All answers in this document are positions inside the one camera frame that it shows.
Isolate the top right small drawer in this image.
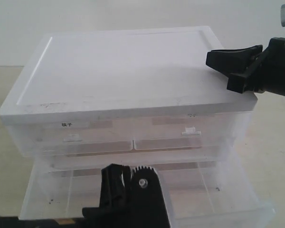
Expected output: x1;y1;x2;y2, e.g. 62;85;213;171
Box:
133;112;242;150

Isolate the translucent white drawer cabinet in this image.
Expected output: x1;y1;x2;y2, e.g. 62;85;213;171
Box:
0;26;257;154

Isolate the wide drawer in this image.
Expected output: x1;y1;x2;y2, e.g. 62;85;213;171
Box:
19;147;275;228

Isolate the left gripper, white black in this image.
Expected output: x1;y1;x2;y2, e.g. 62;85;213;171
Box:
82;164;172;228

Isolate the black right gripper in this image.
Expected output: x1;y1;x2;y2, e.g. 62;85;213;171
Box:
206;38;285;96

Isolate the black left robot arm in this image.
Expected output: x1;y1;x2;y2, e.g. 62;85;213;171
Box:
0;164;175;228

